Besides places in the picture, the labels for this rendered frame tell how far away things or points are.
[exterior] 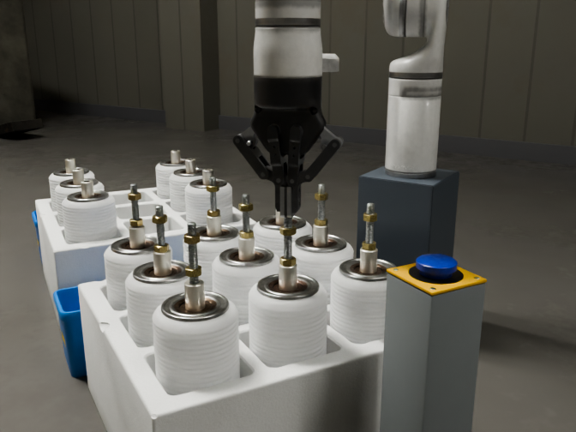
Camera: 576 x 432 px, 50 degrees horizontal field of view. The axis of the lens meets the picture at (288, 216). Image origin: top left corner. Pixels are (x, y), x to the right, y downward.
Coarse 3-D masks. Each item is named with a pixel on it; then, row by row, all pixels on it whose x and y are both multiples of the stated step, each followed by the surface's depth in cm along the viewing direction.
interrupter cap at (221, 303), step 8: (176, 296) 72; (184, 296) 72; (208, 296) 72; (216, 296) 72; (224, 296) 72; (168, 304) 70; (176, 304) 70; (184, 304) 70; (208, 304) 70; (216, 304) 70; (224, 304) 70; (168, 312) 68; (176, 312) 68; (184, 312) 68; (192, 312) 68; (200, 312) 68; (208, 312) 68; (216, 312) 68; (224, 312) 68; (176, 320) 66; (184, 320) 66; (192, 320) 66; (200, 320) 66
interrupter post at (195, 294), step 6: (186, 282) 69; (186, 288) 68; (192, 288) 68; (198, 288) 68; (204, 288) 69; (186, 294) 68; (192, 294) 68; (198, 294) 68; (204, 294) 69; (186, 300) 69; (192, 300) 68; (198, 300) 68; (204, 300) 69; (186, 306) 69; (192, 306) 69; (198, 306) 69; (204, 306) 69
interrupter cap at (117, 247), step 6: (120, 240) 91; (126, 240) 91; (150, 240) 91; (156, 240) 91; (114, 246) 89; (120, 246) 89; (126, 246) 90; (150, 246) 89; (114, 252) 87; (120, 252) 86; (126, 252) 86; (132, 252) 86; (138, 252) 86; (144, 252) 86; (150, 252) 87
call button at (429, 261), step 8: (424, 256) 63; (432, 256) 62; (440, 256) 62; (448, 256) 63; (416, 264) 62; (424, 264) 61; (432, 264) 60; (440, 264) 60; (448, 264) 60; (456, 264) 61; (424, 272) 61; (432, 272) 60; (440, 272) 60; (448, 272) 60
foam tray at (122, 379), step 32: (96, 288) 93; (96, 320) 84; (96, 352) 87; (128, 352) 74; (352, 352) 74; (96, 384) 91; (128, 384) 70; (160, 384) 68; (224, 384) 67; (256, 384) 67; (288, 384) 69; (320, 384) 71; (352, 384) 74; (128, 416) 73; (160, 416) 62; (192, 416) 64; (224, 416) 66; (256, 416) 68; (288, 416) 70; (320, 416) 72; (352, 416) 75
